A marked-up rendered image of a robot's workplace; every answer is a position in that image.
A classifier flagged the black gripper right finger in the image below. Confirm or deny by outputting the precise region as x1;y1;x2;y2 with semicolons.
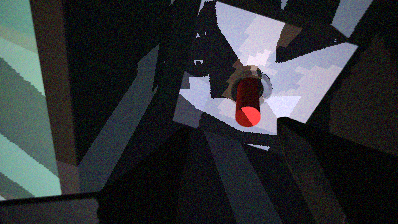
277;117;398;224

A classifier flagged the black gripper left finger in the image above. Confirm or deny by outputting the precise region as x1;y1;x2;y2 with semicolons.
0;127;192;224

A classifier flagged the red peg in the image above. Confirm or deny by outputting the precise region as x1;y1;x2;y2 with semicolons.
235;77;261;127

